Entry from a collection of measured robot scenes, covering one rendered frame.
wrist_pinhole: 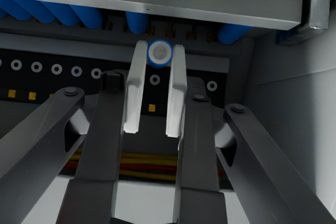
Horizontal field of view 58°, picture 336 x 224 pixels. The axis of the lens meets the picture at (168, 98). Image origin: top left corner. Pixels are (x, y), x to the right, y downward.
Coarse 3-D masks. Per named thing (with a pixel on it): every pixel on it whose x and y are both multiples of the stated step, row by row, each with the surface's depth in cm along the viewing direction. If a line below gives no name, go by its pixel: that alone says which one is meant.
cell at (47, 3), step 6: (48, 6) 22; (54, 6) 22; (60, 6) 22; (66, 6) 23; (54, 12) 23; (60, 12) 23; (66, 12) 24; (72, 12) 25; (60, 18) 25; (66, 18) 25; (72, 18) 26; (78, 18) 27; (66, 24) 27; (72, 24) 27
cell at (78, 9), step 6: (72, 6) 21; (78, 6) 21; (84, 6) 22; (78, 12) 23; (84, 12) 23; (90, 12) 23; (96, 12) 24; (84, 18) 24; (90, 18) 24; (96, 18) 25; (102, 18) 27; (84, 24) 27; (90, 24) 26; (96, 24) 26
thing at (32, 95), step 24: (0, 72) 31; (24, 72) 31; (48, 72) 32; (168, 72) 32; (192, 72) 32; (216, 72) 33; (0, 96) 31; (24, 96) 31; (48, 96) 31; (144, 96) 32; (216, 96) 33
